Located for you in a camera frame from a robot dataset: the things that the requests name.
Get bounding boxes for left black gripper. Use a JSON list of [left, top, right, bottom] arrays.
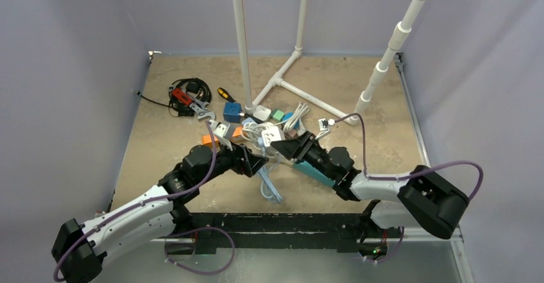
[[196, 137, 268, 186]]

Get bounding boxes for white cube socket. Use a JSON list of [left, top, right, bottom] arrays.
[[261, 126, 285, 148]]

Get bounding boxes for green plug adapter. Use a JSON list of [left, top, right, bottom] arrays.
[[271, 109, 285, 123]]

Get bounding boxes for white plug adapter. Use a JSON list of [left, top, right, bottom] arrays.
[[252, 105, 272, 122]]

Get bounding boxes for blue cube socket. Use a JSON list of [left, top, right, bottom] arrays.
[[223, 102, 244, 123]]

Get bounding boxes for light blue plug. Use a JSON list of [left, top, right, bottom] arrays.
[[282, 112, 294, 122]]

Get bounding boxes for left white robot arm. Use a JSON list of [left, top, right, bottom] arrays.
[[51, 144, 268, 282]]

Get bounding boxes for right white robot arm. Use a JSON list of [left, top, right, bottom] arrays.
[[271, 132, 470, 239]]

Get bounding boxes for teal rectangular box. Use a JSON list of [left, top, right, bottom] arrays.
[[293, 161, 335, 187]]

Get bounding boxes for orange power strip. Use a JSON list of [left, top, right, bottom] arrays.
[[201, 126, 245, 147]]

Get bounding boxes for light blue power strip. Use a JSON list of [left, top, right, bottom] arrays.
[[241, 117, 257, 127]]

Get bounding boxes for yellow black screwdriver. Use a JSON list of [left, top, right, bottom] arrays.
[[217, 87, 236, 103]]

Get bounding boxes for silver adjustable wrench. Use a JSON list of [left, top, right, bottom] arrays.
[[168, 85, 216, 121]]

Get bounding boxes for light blue coiled cord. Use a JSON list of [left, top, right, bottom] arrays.
[[257, 157, 284, 205]]

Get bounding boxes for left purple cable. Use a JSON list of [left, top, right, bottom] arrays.
[[53, 121, 237, 282]]

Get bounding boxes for purple cable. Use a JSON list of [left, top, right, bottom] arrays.
[[53, 121, 237, 282], [333, 112, 484, 265]]

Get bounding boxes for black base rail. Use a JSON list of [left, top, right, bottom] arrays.
[[149, 212, 402, 254]]

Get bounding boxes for black coiled cable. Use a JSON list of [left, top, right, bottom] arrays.
[[133, 78, 213, 118]]

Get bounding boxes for white PVC pipe frame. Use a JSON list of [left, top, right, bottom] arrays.
[[229, 0, 443, 125]]

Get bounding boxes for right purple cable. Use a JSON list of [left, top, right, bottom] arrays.
[[333, 112, 484, 265]]

